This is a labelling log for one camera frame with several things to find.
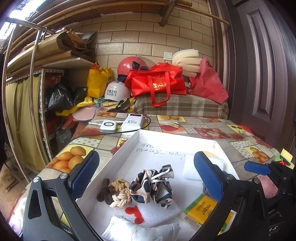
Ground plaid cloth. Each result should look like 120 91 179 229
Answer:
134 93 229 120

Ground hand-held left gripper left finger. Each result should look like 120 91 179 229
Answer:
22 150 103 241

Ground white foam roll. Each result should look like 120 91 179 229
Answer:
171 49 202 78

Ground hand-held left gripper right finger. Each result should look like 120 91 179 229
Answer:
191 151 270 241

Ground white helmet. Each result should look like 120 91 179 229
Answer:
103 81 131 102

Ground black plastic bag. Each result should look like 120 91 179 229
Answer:
46 83 74 112
73 86 89 105

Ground pink helmet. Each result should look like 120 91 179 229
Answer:
117 56 151 81

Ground white wireless charger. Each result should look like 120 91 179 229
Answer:
100 120 118 134

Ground large white power bank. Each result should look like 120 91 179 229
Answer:
121 113 146 130

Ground yellow cloth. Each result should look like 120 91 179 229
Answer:
55 96 98 117

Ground metal storage shelf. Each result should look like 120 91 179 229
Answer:
3 20 68 168

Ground yellow tissue packet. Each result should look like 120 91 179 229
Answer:
180 193 234 233

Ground bamboo pole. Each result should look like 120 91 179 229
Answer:
176 5 231 26

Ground pink hat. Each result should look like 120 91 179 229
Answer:
70 107 97 122

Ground pink cloth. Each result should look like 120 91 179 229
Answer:
259 175 279 200

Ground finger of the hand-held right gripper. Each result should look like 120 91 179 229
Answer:
244 161 278 177

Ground braided brown beige knot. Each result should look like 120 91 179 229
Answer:
97 178 133 208

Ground wooden boards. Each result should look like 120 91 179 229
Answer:
6 35 94 76

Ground white foam sheet red stain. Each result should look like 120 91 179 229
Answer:
125 199 182 229

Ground white towel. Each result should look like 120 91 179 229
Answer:
101 214 182 241

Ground spotted cloth scrunchie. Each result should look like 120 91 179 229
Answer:
128 164 174 208

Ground brown door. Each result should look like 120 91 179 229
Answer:
208 0 296 167

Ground fruit print tablecloth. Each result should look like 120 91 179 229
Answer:
46 111 292 232

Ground red tote bag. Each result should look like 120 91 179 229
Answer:
125 62 187 107

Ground white cardboard box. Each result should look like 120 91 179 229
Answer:
75 129 240 241

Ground olive curtain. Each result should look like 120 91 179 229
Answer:
5 70 50 172

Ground metal angle shelf rack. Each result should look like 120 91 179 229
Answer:
32 67 65 164

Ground yellow shopping bag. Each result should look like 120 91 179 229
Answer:
87 62 113 98

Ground brown cardboard pieces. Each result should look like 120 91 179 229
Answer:
57 29 98 59

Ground red plastic bag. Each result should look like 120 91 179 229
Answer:
188 58 229 104

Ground small white foam piece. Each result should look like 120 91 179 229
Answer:
183 152 225 180

